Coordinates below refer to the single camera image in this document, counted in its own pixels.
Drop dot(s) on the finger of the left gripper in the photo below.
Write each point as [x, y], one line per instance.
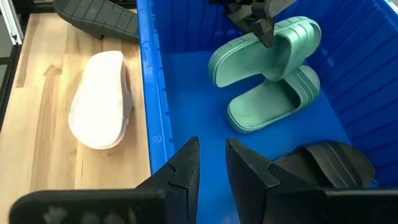
[278, 5]
[261, 29]

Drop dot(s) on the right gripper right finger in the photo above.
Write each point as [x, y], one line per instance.
[252, 193]

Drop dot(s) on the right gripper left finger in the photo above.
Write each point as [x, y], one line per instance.
[183, 186]

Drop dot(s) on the green rubber slide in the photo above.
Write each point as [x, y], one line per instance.
[239, 62]
[264, 109]

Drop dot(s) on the black rubber slide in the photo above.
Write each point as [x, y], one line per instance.
[99, 18]
[326, 165]

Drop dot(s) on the white slide sandal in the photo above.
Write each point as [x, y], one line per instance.
[99, 102]

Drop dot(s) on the blue plastic bin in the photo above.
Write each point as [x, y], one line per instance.
[202, 109]

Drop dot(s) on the silver aluminium extrusion bar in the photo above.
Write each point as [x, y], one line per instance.
[12, 21]

